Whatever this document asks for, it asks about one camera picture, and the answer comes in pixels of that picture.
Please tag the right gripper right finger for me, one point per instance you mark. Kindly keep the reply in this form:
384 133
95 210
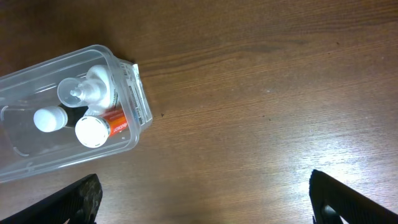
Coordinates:
334 202

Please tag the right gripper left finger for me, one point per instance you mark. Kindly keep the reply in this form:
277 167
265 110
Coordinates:
77 203

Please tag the orange tube white cap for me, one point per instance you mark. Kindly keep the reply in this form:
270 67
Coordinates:
94 130

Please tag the dark syrup bottle white cap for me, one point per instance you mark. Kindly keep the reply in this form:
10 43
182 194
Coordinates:
53 118

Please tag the white spray bottle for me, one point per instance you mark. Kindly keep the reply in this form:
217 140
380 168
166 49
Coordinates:
97 91

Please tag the clear plastic container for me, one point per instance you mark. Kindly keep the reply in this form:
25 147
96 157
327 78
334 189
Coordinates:
27 151

